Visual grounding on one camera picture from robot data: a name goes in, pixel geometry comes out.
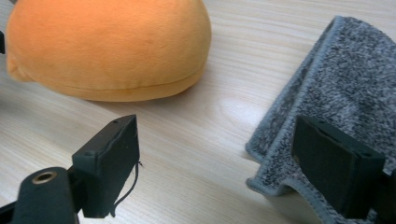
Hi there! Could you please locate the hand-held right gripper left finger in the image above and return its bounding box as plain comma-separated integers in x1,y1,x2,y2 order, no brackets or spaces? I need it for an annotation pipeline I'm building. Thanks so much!
72,114,141,218

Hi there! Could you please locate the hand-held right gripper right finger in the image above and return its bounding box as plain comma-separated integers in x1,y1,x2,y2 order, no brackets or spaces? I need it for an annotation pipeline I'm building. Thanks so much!
291,115,387,220

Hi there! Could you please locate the grey towel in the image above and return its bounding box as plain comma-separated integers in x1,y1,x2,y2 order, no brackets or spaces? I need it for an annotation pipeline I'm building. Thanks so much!
245,15,396,224

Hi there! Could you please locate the orange plush toy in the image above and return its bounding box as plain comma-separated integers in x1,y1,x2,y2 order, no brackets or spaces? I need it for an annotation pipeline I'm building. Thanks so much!
5,0,213,103

